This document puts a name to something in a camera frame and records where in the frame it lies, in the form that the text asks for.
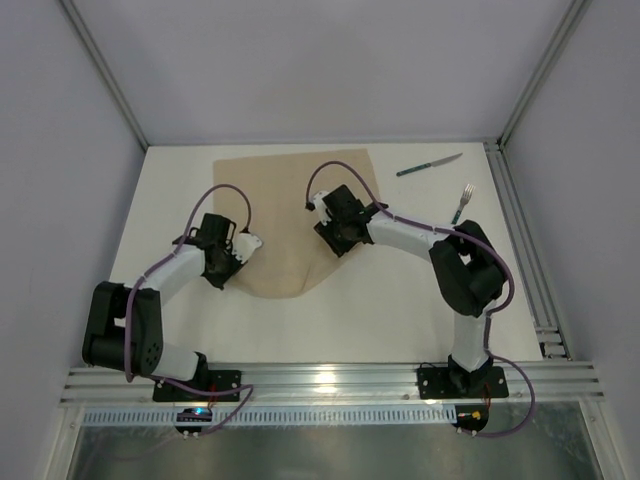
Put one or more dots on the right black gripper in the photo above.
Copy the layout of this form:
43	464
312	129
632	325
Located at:
337	238

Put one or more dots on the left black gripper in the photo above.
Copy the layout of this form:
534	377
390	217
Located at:
220	270

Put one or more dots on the beige cloth napkin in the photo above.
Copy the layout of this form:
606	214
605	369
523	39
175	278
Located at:
293	259

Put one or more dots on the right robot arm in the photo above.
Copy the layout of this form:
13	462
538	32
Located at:
469	278

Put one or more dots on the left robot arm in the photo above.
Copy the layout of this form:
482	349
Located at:
124	329

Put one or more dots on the left black controller board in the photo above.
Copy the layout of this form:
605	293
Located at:
192	422

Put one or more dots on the black controller board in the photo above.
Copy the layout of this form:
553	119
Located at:
471	419
192	422

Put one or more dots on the right black controller board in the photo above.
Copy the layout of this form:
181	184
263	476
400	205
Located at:
471	419

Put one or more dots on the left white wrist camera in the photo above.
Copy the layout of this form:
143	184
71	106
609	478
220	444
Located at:
245	245

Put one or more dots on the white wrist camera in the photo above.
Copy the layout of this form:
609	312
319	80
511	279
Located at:
317	204
245	245

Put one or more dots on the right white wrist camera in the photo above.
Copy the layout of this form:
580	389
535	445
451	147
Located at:
317	204

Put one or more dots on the green handled knife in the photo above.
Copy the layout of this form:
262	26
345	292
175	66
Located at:
428	165

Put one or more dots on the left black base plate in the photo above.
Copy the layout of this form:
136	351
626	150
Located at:
210	381

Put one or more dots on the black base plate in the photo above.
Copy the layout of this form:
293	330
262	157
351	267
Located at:
453	383
210	381

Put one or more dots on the green handled fork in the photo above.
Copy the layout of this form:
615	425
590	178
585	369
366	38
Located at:
463	202

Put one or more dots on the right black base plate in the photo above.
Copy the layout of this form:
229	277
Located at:
453	383

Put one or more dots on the slotted grey cable duct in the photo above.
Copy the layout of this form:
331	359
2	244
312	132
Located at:
278	416

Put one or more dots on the right side aluminium rail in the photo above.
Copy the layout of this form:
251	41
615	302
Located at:
545	313

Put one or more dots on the left aluminium frame post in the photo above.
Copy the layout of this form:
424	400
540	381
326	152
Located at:
103	70

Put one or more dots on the aluminium frame post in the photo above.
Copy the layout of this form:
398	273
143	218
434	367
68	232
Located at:
562	34
103	70

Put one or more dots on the aluminium mounting rail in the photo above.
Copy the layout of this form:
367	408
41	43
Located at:
346	383

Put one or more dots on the right aluminium frame post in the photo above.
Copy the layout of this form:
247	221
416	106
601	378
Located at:
562	34

